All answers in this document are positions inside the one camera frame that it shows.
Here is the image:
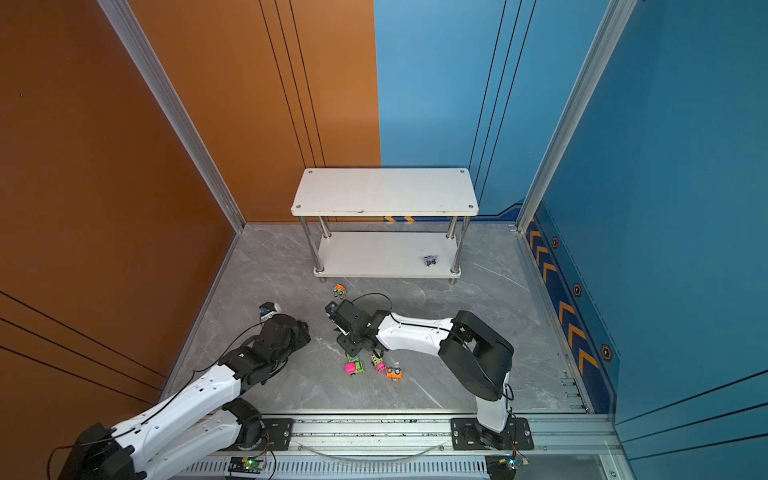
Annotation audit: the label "pink green toy truck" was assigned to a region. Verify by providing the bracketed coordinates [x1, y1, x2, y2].
[345, 359, 364, 375]

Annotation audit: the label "orange round toy car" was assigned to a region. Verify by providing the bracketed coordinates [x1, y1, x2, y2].
[386, 363, 403, 382]

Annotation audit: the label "white two-tier shelf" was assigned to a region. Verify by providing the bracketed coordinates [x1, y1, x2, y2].
[291, 168, 479, 282]

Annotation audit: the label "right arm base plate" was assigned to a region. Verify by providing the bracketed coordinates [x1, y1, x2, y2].
[450, 416, 535, 451]

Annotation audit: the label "green pink toy car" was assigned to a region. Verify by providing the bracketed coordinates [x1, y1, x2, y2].
[371, 353, 387, 374]

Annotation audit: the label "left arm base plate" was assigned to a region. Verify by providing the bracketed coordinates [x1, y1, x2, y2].
[227, 418, 294, 452]

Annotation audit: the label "aluminium corner post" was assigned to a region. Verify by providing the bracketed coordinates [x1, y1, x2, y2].
[515, 0, 637, 235]
[98, 0, 246, 235]

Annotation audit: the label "circuit board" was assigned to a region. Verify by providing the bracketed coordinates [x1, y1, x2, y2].
[484, 452, 529, 480]
[227, 457, 267, 476]

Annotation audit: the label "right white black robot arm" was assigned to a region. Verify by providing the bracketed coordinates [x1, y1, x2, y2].
[325, 300, 514, 436]

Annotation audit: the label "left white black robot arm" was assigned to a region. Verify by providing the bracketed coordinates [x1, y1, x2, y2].
[59, 311, 311, 479]

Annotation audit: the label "aluminium front rail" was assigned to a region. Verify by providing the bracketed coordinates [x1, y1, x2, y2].
[119, 412, 636, 480]

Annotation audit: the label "right circuit board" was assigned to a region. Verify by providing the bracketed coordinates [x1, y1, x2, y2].
[484, 452, 529, 480]

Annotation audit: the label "orange green wheeled toy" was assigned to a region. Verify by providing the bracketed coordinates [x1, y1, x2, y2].
[333, 284, 347, 300]

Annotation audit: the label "left aluminium corner post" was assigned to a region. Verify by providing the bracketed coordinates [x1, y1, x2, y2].
[98, 0, 246, 235]

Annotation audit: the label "right aluminium corner post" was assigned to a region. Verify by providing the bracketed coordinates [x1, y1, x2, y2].
[515, 0, 637, 235]

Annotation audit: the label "left circuit board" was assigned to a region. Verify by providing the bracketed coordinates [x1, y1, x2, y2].
[227, 457, 267, 476]

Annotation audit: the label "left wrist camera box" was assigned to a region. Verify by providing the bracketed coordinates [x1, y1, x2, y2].
[259, 302, 281, 322]

